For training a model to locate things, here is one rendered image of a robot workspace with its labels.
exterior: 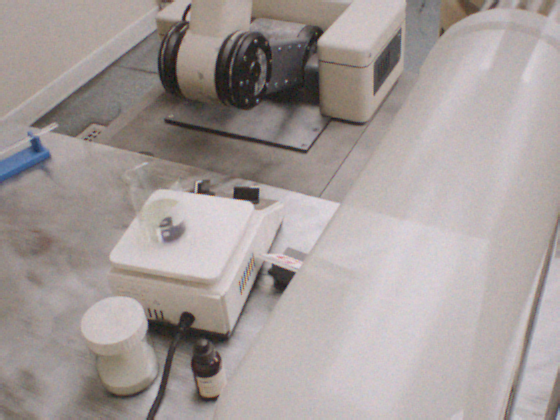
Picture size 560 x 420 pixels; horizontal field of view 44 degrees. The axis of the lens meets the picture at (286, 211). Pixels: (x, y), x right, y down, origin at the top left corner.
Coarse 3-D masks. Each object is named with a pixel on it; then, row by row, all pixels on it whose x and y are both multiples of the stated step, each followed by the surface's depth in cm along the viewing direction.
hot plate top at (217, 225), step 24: (192, 216) 73; (216, 216) 73; (240, 216) 73; (120, 240) 71; (144, 240) 71; (192, 240) 71; (216, 240) 70; (120, 264) 69; (144, 264) 68; (168, 264) 68; (192, 264) 68; (216, 264) 68
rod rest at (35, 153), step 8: (32, 144) 99; (40, 144) 98; (24, 152) 99; (32, 152) 99; (40, 152) 99; (48, 152) 99; (8, 160) 98; (16, 160) 98; (24, 160) 98; (32, 160) 98; (40, 160) 99; (0, 168) 96; (8, 168) 96; (16, 168) 96; (24, 168) 97; (0, 176) 95; (8, 176) 96
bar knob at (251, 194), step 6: (234, 186) 80; (240, 186) 80; (246, 186) 81; (252, 186) 81; (258, 186) 81; (234, 192) 80; (240, 192) 80; (246, 192) 80; (252, 192) 81; (258, 192) 81; (234, 198) 80; (240, 198) 80; (246, 198) 81; (252, 198) 81; (258, 198) 81
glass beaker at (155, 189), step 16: (128, 176) 68; (144, 176) 70; (160, 176) 70; (176, 176) 67; (144, 192) 66; (160, 192) 66; (176, 192) 67; (144, 208) 67; (160, 208) 67; (176, 208) 68; (144, 224) 69; (160, 224) 68; (176, 224) 69; (160, 240) 69; (176, 240) 70
